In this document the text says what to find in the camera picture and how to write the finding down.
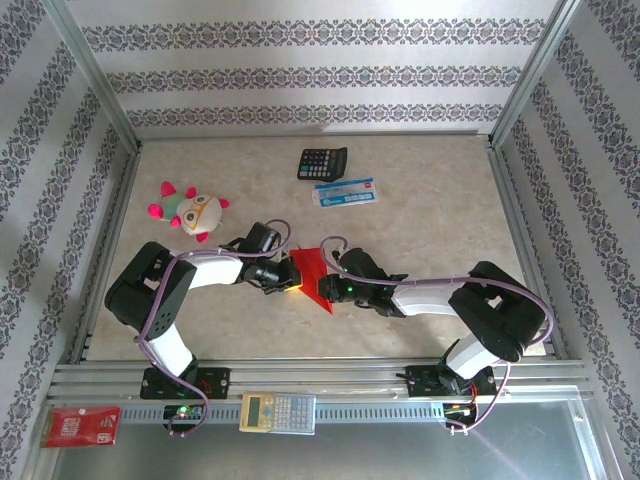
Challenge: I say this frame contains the red cloth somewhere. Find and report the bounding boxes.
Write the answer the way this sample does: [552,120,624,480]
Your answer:
[289,246,335,317]

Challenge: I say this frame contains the grey metal sheet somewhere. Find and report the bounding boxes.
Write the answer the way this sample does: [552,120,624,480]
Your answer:
[29,399,616,480]

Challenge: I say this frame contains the white pink plush toy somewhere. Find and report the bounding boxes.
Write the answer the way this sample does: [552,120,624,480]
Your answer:
[146,180,231,245]

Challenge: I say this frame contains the blue white flat packet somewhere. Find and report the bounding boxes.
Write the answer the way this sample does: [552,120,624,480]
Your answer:
[313,176,380,209]

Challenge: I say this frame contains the black desk calculator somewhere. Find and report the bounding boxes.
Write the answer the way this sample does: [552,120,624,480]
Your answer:
[296,146,349,182]

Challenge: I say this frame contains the beige grey scientific calculator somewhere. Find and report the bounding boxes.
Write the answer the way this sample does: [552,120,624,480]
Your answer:
[238,392,318,435]

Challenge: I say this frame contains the small circuit board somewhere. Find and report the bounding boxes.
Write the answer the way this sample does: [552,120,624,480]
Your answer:
[163,402,206,425]
[443,399,479,422]

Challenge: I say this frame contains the red flat packet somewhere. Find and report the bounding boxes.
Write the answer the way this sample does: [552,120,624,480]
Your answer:
[39,405,122,449]

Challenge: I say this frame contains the long aluminium mounting rail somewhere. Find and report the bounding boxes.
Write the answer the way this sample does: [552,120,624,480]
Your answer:
[47,355,596,402]

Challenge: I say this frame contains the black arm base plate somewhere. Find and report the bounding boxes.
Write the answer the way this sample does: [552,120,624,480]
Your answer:
[139,366,232,401]
[404,363,499,400]

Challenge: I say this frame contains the grey slotted cable duct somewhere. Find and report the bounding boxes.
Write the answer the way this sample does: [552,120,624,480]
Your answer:
[119,402,451,426]

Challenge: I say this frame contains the purple cable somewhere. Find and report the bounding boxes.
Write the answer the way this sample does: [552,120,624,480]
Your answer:
[319,235,555,436]
[133,218,294,439]

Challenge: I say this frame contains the thin aluminium edge rail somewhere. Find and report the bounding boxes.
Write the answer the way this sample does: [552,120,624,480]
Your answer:
[134,128,494,144]

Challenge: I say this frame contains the aluminium side rail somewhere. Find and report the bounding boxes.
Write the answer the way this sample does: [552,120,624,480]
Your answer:
[485,139,571,361]
[67,142,146,365]

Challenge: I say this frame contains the aluminium frame post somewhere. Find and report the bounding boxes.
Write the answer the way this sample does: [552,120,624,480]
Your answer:
[487,0,594,151]
[42,0,144,154]

